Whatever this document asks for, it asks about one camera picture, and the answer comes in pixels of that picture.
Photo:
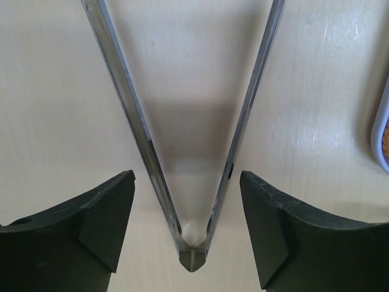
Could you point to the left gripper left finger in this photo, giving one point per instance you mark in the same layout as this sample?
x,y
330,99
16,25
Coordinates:
x,y
73,246

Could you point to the lavender plastic tray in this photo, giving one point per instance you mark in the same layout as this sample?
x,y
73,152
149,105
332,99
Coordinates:
x,y
379,124

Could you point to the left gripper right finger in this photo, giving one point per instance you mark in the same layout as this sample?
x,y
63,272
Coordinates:
x,y
298,247

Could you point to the tan round cookie bottom-left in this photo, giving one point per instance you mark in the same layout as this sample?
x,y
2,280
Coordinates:
x,y
385,142

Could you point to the metal tongs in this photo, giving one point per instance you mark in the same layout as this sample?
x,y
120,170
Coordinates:
x,y
192,258

